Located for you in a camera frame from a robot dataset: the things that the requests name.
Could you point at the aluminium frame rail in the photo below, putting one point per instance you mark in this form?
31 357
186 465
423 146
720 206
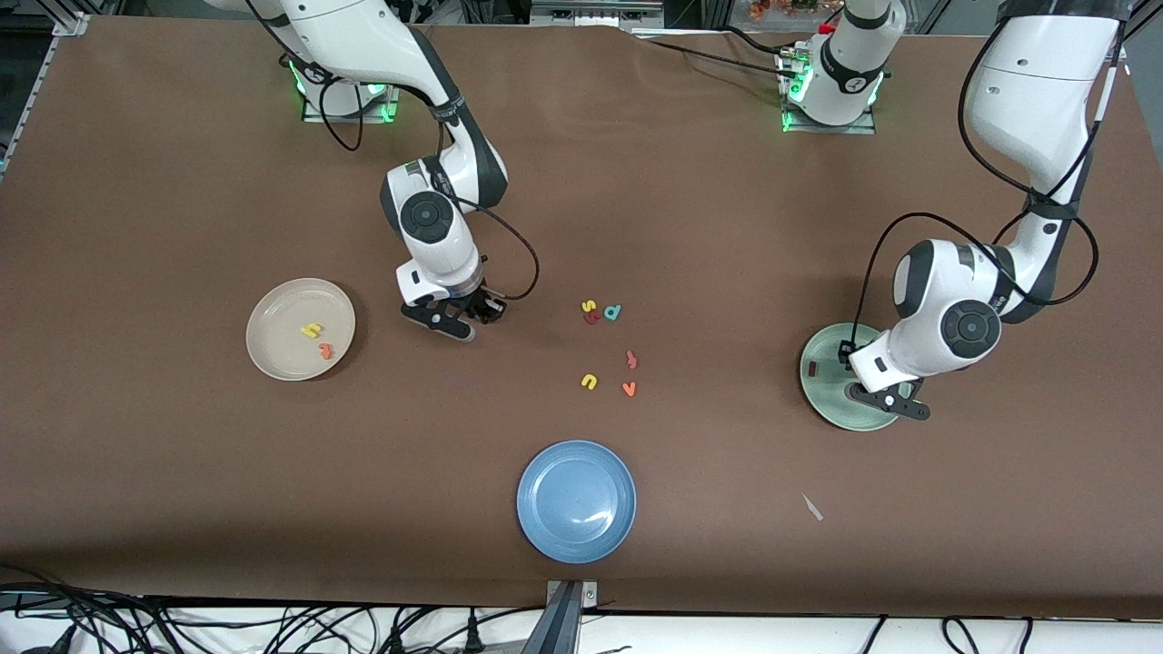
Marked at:
73 23

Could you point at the light green plate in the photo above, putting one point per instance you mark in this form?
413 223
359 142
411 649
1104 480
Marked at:
822 400

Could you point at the black power plug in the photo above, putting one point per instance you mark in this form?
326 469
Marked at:
472 636
395 643

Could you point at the silver metal bracket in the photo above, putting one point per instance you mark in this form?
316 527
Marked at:
589 595

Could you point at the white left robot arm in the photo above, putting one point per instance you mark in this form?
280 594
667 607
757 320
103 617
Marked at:
1036 91

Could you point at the brown table cover sheet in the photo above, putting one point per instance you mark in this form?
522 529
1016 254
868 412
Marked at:
581 182

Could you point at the orange artificial flowers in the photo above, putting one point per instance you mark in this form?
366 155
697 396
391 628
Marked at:
772 9

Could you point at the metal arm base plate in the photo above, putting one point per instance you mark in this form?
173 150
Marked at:
818 129
313 113

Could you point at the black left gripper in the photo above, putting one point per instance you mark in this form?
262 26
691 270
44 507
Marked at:
842 356

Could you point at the small grey paper scrap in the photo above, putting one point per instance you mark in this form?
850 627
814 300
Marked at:
812 508

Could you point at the dark grey pole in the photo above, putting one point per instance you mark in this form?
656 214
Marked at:
554 631

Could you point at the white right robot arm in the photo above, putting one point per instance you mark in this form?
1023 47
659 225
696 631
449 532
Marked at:
363 36

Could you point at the blue plate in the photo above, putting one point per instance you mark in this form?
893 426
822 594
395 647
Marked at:
576 501

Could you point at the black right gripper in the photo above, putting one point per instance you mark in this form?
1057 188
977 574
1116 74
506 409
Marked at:
483 302

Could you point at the grey power strip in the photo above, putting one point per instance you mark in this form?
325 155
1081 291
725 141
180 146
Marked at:
591 11

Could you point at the beige brown plate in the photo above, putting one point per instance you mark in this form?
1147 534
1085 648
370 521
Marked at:
282 309

